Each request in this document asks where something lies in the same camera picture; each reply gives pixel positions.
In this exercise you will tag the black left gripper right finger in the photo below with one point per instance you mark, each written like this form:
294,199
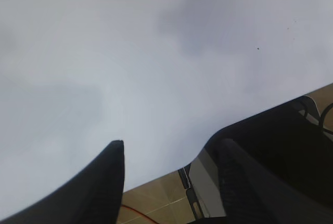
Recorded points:
252,194

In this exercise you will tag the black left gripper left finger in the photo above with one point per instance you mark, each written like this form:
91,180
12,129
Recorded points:
94,195

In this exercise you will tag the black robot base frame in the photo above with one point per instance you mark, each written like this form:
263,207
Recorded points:
289,140

